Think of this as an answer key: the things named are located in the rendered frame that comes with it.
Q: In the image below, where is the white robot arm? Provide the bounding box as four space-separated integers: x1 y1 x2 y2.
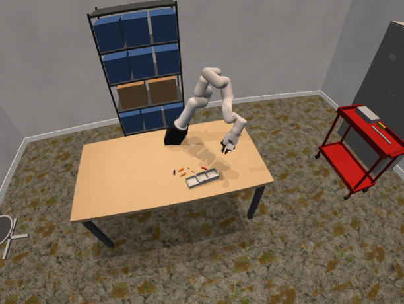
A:
174 67 247 137

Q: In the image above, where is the grey three-compartment bin rack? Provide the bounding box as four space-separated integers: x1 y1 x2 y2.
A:
186 168 219 189

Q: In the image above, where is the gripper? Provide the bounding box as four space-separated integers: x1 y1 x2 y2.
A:
220 132 239 154

